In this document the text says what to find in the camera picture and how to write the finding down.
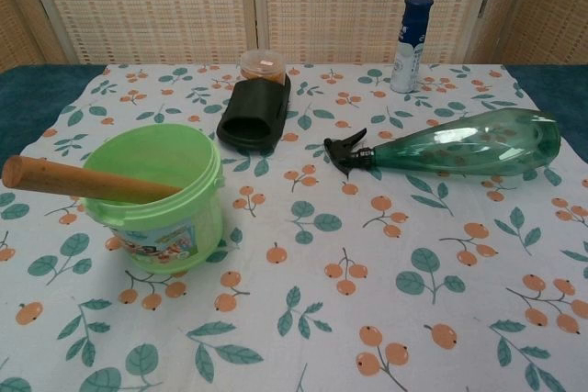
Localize green spray bottle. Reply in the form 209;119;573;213
323;107;562;180

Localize blue capped white bottle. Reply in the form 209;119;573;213
390;0;435;93

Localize black rubber slipper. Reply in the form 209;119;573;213
216;73;293;151

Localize floral fruit print tablecloth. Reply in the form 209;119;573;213
0;62;588;392

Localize orange lidded plastic jar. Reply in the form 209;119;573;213
240;49;286;86

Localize green plastic bucket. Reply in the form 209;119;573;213
78;123;226;278

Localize woven bamboo folding screen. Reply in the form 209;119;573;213
0;0;588;67

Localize wooden rolling pin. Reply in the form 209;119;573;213
1;155;184;205

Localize teal blue table cover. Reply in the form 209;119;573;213
0;63;107;160

